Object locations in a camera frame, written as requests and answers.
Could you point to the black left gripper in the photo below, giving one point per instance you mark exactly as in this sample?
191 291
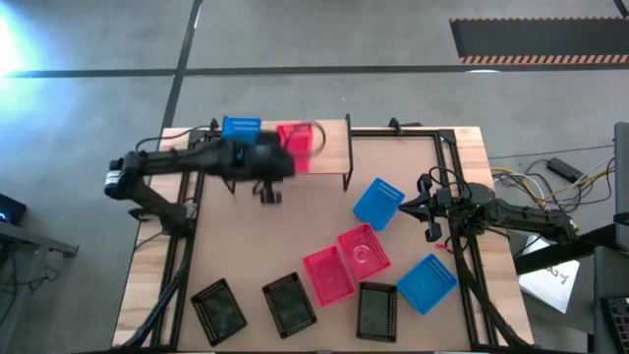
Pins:
265 157

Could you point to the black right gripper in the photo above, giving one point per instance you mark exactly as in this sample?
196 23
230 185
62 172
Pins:
427 206

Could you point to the blue plastic basket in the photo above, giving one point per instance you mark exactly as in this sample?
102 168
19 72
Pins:
426 284
378 204
241 127

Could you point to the red plastic basket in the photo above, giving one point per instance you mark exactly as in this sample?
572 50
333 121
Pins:
300 140
328 276
356 241

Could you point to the black plastic basket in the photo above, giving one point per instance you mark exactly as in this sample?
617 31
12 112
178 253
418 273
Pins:
218 312
377 312
289 305

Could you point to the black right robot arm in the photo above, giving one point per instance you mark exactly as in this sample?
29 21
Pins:
521 216

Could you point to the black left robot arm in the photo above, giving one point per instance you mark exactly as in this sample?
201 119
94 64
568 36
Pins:
162 159

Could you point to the wooden shelf with black legs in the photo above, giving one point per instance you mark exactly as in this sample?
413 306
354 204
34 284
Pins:
334 147

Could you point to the small red clip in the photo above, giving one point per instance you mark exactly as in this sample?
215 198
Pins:
442 247

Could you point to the black power strip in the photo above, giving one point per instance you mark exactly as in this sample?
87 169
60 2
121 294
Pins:
565 169

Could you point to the black metal beam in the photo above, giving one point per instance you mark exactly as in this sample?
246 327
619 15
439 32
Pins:
565 251

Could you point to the white paper sheet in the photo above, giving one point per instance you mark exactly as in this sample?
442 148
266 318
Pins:
550 285

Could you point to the grey cabinet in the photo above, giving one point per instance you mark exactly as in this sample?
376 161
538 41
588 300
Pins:
609 275

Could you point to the grey upright panel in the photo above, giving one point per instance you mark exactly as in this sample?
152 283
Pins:
623 167

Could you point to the black mat with hazard stripes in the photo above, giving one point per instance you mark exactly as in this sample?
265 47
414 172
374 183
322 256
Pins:
540 39

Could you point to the black keyboard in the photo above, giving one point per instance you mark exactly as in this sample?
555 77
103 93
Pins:
618 317

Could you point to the black device with blue light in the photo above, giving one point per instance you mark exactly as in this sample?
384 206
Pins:
12 209

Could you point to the black aluminium table frame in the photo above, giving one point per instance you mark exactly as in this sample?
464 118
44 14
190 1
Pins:
383 133

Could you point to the black clamp mount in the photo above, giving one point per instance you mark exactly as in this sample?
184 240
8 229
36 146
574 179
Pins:
394 125

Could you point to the grey desk frame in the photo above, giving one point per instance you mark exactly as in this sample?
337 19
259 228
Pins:
34 241

